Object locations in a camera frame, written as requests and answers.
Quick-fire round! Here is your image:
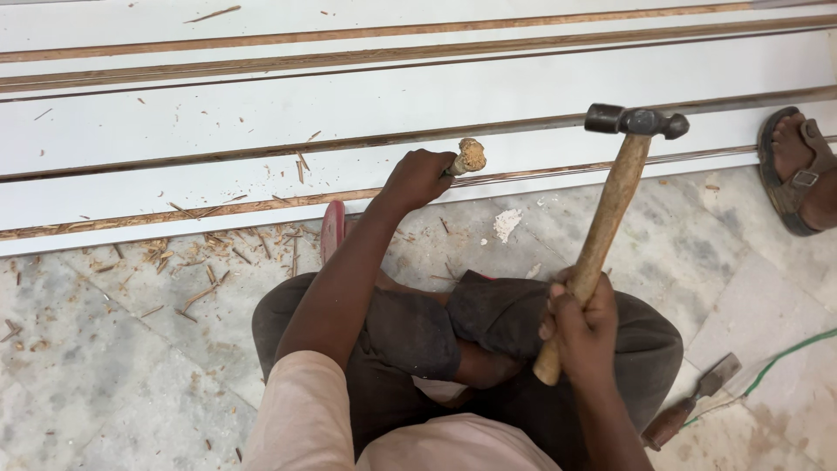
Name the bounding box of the person's left hand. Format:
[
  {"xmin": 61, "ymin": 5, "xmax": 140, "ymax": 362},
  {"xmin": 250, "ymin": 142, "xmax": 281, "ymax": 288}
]
[{"xmin": 377, "ymin": 149, "xmax": 458, "ymax": 213}]

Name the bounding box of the person's right hand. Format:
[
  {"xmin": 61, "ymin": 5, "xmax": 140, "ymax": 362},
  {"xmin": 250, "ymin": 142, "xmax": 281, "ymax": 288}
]
[{"xmin": 539, "ymin": 267, "xmax": 619, "ymax": 388}]

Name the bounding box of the chisel with frayed wooden handle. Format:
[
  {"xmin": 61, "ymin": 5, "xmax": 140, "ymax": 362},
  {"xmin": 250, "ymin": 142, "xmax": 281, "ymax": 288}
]
[{"xmin": 445, "ymin": 137, "xmax": 487, "ymax": 177}]

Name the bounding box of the wooden-handled ball-peen hammer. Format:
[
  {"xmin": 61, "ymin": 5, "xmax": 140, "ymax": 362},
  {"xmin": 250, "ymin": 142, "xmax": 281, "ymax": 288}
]
[{"xmin": 533, "ymin": 103, "xmax": 691, "ymax": 387}]

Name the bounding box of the red sandal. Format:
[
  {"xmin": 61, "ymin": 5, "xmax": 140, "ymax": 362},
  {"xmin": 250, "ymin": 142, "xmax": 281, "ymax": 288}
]
[{"xmin": 320, "ymin": 200, "xmax": 347, "ymax": 266}]

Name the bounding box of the white laminated board with grooves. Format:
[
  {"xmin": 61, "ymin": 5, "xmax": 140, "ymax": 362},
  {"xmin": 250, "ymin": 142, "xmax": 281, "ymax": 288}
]
[{"xmin": 0, "ymin": 29, "xmax": 837, "ymax": 257}]

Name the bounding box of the pile of wood chips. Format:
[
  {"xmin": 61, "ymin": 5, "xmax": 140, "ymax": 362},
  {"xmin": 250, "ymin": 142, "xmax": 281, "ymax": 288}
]
[{"xmin": 0, "ymin": 131, "xmax": 459, "ymax": 367}]

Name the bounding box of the brown leather sandal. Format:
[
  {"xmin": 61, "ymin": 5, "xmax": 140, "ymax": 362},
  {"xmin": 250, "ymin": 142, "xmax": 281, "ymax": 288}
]
[{"xmin": 757, "ymin": 106, "xmax": 837, "ymax": 237}]

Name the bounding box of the wide chisel with brown handle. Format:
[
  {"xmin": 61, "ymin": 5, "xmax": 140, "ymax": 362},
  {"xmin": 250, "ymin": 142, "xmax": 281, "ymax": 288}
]
[{"xmin": 641, "ymin": 353, "xmax": 743, "ymax": 452}]

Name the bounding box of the green cable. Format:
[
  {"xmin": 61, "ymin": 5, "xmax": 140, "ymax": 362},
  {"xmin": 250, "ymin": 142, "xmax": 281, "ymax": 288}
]
[{"xmin": 680, "ymin": 328, "xmax": 837, "ymax": 429}]

